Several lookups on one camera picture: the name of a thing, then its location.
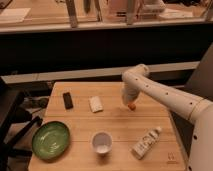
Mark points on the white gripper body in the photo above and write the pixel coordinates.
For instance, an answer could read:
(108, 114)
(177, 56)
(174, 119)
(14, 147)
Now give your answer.
(129, 92)

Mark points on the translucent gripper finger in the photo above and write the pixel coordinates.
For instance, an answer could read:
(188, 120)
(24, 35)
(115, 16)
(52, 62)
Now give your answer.
(127, 100)

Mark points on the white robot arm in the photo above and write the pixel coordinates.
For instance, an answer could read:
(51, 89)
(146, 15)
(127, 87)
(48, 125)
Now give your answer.
(195, 109)

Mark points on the white plastic bottle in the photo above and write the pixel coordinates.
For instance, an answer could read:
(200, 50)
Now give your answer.
(146, 142)

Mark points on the white cup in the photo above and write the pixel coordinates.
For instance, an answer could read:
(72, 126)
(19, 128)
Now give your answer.
(101, 143)

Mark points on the black rectangular block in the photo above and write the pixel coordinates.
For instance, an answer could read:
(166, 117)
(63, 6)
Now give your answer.
(67, 100)

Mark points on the green bowl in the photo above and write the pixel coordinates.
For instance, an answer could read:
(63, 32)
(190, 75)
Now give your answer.
(51, 140)

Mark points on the metal table leg left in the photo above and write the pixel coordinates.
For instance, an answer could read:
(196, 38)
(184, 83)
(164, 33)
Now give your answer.
(72, 13)

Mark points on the black office chair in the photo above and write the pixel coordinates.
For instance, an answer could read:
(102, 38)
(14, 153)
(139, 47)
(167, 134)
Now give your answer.
(11, 112)

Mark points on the white paper sheet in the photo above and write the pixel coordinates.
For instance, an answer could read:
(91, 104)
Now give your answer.
(15, 15)

